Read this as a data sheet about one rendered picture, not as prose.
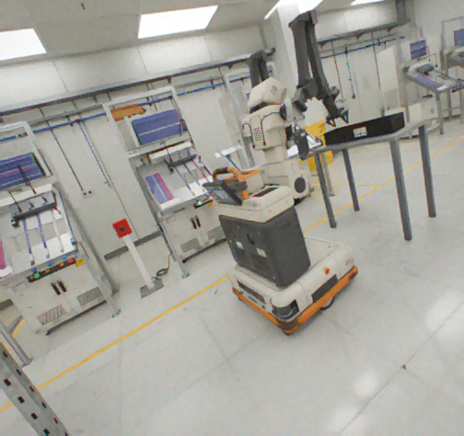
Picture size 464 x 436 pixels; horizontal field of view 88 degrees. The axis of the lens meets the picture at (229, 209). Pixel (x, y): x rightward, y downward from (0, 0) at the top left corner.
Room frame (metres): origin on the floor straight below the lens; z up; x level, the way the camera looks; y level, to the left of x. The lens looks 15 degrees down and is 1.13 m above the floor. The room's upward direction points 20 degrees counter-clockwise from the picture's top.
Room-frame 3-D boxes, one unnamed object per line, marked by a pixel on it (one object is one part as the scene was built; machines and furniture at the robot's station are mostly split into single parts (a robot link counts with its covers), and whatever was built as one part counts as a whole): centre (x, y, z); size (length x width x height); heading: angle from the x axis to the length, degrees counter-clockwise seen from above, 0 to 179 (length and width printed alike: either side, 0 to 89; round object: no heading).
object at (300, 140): (1.61, -0.50, 0.99); 0.28 x 0.16 x 0.22; 26
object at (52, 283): (2.29, 1.81, 0.66); 1.01 x 0.73 x 1.31; 21
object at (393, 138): (1.97, -1.25, 0.40); 0.70 x 0.45 x 0.80; 26
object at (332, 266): (1.48, -0.24, 0.16); 0.67 x 0.64 x 0.25; 116
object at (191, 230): (2.97, 0.54, 0.31); 0.70 x 0.65 x 0.62; 111
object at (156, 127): (2.88, 0.44, 1.52); 0.51 x 0.13 x 0.27; 111
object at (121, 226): (2.28, 1.04, 0.39); 0.24 x 0.24 x 0.78; 21
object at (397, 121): (1.96, -1.23, 0.86); 0.57 x 0.17 x 0.11; 26
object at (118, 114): (3.12, 0.64, 1.82); 0.68 x 0.30 x 0.20; 111
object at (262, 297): (1.32, 0.04, 0.23); 0.41 x 0.02 x 0.08; 26
